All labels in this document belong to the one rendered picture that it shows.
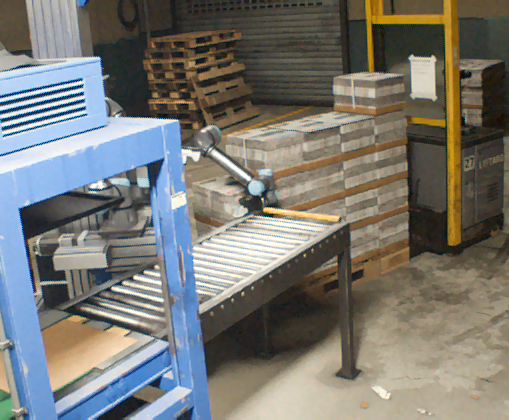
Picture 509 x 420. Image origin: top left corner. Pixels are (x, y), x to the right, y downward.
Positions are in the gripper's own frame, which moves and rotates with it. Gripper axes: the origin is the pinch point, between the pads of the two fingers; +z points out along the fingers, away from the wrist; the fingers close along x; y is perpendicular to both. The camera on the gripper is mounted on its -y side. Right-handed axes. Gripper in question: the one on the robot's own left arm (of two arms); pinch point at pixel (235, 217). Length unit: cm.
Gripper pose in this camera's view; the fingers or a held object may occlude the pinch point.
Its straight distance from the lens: 387.6
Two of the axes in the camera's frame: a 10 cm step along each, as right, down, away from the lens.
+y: -0.8, -9.6, -2.8
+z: -5.8, 2.7, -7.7
